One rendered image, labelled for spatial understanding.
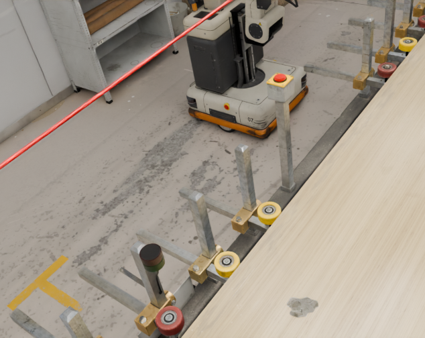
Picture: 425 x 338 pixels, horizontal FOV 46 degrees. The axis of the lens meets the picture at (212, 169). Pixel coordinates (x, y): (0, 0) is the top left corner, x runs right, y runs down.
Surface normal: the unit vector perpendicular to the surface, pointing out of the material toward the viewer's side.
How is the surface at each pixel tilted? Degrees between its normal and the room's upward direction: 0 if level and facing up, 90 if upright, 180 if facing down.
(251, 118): 90
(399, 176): 0
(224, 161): 0
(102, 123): 0
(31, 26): 90
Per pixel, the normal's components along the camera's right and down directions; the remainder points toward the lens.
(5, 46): 0.79, 0.30
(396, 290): -0.15, -0.75
